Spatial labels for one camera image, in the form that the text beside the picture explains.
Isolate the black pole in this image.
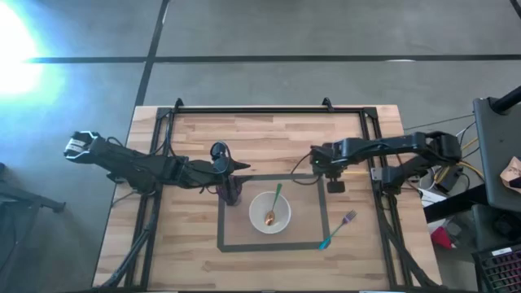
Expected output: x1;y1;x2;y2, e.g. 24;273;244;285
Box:
489;85;521;114

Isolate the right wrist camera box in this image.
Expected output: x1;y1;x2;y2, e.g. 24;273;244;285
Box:
326;179;347;195

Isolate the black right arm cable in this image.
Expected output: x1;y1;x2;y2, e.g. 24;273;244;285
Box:
289;152;323;187

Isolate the black aluminium table frame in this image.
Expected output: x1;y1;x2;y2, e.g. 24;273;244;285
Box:
97;96;440;293

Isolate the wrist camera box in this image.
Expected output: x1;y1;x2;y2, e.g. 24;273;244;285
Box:
209;140;231;172
326;179;347;195

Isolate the purple faceted plastic tumbler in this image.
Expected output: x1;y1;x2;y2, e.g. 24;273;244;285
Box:
217;177;244;207

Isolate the red object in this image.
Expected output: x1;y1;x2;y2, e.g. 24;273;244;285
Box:
431;226;455;250

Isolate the black power brick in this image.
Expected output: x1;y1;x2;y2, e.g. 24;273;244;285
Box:
435;168;462;194

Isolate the brown paper bag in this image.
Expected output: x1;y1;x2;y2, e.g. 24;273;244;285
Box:
499;155;521;193

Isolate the purple fork teal handle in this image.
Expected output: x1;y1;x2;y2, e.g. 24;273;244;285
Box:
317;209;359;251

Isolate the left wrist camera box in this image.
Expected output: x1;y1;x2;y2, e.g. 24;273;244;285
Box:
209;140;231;172

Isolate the grey side desk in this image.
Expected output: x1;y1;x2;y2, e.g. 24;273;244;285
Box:
473;96;521;212

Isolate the gold spoon green handle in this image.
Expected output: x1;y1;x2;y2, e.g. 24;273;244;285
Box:
264;182;283;227

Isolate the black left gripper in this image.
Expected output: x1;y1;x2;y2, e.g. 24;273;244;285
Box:
178;156;252;189

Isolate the white box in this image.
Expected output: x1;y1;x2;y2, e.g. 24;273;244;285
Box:
420;189;449;208

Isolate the black floor stand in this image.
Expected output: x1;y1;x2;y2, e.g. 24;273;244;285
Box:
0;162;66;293

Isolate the white ceramic bowl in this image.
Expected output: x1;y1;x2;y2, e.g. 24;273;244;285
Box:
248;190;292;235

